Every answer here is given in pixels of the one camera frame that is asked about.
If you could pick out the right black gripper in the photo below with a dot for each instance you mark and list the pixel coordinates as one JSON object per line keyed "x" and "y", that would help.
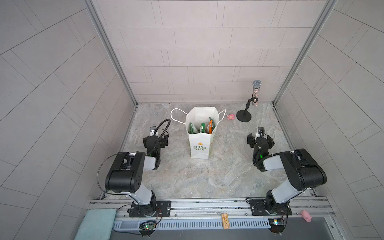
{"x": 252, "y": 139}

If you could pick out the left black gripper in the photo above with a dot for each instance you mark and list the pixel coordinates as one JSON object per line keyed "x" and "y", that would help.
{"x": 161, "y": 141}

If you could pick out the green Fox's candy bag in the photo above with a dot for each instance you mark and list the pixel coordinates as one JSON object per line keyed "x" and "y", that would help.
{"x": 193, "y": 129}
{"x": 203, "y": 128}

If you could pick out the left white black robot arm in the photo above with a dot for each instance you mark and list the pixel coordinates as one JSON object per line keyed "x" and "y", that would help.
{"x": 127, "y": 171}

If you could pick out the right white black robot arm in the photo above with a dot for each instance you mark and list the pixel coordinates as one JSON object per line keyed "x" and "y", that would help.
{"x": 302, "y": 172}

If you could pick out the orange Fox's candy bag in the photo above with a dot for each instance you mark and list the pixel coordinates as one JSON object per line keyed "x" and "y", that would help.
{"x": 210, "y": 126}

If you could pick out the black microphone stand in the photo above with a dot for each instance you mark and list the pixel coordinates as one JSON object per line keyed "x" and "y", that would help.
{"x": 244, "y": 115}

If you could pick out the small pink toy figure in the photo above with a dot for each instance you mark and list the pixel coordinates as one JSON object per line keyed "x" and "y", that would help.
{"x": 231, "y": 117}

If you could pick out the glitter microphone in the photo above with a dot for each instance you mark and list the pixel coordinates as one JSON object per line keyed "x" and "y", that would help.
{"x": 256, "y": 89}

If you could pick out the small wooden tag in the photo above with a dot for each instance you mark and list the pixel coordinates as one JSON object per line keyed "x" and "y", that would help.
{"x": 225, "y": 221}

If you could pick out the right circuit board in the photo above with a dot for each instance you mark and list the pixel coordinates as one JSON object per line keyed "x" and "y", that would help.
{"x": 277, "y": 226}

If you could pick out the circuit board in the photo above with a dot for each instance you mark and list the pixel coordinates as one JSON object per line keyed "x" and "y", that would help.
{"x": 147, "y": 226}
{"x": 277, "y": 226}

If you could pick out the left circuit board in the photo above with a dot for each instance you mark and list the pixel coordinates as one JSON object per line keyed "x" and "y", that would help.
{"x": 147, "y": 226}

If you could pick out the teal cloth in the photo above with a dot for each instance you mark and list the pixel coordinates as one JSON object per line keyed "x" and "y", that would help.
{"x": 97, "y": 225}

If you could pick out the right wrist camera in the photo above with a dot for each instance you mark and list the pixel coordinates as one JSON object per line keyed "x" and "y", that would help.
{"x": 261, "y": 132}

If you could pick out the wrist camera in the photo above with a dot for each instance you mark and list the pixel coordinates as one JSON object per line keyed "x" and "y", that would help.
{"x": 153, "y": 131}
{"x": 261, "y": 132}

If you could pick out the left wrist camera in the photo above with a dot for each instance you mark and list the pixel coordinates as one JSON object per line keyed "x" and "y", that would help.
{"x": 153, "y": 131}

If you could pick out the aluminium mounting rail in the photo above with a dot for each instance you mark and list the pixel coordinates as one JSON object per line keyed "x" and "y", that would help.
{"x": 205, "y": 214}

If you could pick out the pink object on rail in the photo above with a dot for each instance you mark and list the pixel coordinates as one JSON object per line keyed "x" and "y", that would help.
{"x": 306, "y": 216}

